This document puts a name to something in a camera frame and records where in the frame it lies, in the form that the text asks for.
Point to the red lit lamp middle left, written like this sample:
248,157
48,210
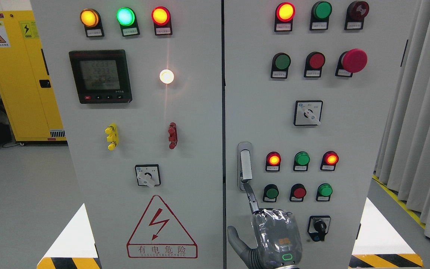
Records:
273,161

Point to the red triangle electric warning sticker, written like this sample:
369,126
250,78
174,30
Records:
159,234

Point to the black digital power meter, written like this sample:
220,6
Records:
101,76

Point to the green lamp right top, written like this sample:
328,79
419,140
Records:
320,14

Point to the grey pleated curtain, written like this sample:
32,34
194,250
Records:
403,163

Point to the red lit lamp right top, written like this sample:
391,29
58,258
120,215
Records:
284,17

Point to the red indicator lamp top left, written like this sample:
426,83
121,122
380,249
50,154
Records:
162,21

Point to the red push button lower middle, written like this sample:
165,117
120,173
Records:
297,193

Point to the silver handle lock housing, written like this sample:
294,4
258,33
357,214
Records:
241,146

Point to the red terminal connector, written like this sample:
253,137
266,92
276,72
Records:
173,138

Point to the green lamp middle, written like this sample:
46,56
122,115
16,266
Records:
301,161

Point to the right door upper selector switch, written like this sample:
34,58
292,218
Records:
307,113

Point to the red lit lamp middle right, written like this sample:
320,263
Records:
329,161

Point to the grey robotic hand plastic-wrapped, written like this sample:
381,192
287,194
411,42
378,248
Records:
277,236

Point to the yellow indicator lamp top left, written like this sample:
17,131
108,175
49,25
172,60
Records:
91,20

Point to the green push button lower left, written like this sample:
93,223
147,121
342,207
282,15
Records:
270,193

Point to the grey electrical control cabinet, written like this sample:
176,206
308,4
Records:
221,55

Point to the green push button lower right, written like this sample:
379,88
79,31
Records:
324,192

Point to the yellow terminal connector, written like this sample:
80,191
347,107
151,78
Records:
112,136

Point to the dark red buzzer lamp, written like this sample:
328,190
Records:
355,15

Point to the silver door handle lever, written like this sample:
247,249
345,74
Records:
246,169

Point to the red push button upper row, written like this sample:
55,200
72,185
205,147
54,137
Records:
313,65

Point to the black key selector switch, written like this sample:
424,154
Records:
318,227

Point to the green indicator lamp top left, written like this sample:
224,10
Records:
128,21

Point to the red mushroom emergency stop button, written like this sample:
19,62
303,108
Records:
350,62

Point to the white lit indicator lamp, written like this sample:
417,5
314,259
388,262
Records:
166,76

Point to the yellow safety storage cabinet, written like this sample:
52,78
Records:
25,85

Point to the red lit lamp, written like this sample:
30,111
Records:
284,17
273,161
329,161

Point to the green push button upper row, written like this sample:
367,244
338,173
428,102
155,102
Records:
280,66

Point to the left door rotary selector switch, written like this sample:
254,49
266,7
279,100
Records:
148,175

